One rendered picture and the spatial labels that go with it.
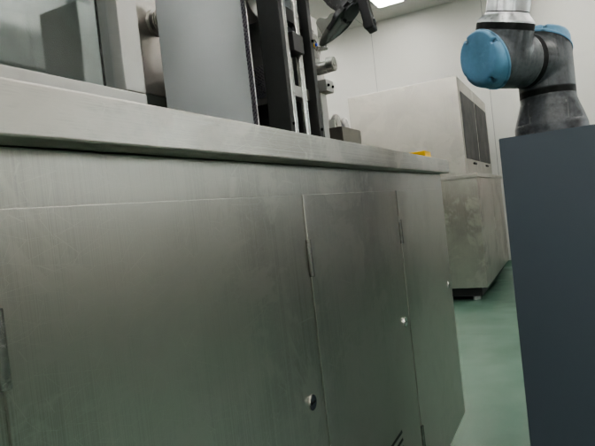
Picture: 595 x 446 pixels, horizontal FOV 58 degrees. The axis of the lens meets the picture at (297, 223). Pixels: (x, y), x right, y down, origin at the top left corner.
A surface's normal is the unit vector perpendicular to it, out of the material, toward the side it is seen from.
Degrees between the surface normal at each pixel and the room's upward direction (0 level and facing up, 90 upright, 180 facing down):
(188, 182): 90
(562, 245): 90
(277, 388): 90
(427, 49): 90
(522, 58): 109
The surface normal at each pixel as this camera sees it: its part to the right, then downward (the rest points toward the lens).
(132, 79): 0.89, -0.09
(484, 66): -0.88, 0.23
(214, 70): -0.44, 0.07
